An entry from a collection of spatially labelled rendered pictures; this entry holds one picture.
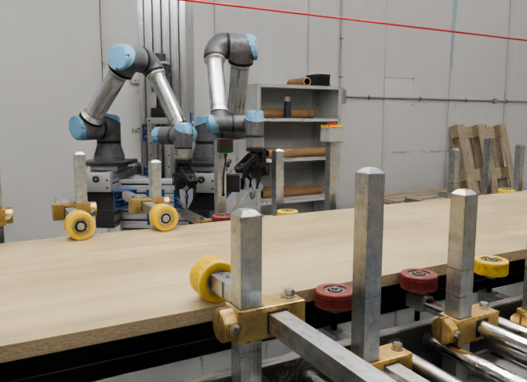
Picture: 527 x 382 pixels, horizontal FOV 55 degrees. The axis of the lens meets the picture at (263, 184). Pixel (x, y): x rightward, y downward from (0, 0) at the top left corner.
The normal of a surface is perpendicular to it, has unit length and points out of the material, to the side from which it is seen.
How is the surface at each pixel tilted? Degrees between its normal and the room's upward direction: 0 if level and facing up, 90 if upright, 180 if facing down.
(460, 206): 90
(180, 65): 90
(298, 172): 90
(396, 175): 90
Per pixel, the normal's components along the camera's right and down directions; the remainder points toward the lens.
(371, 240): 0.47, 0.11
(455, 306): -0.88, 0.06
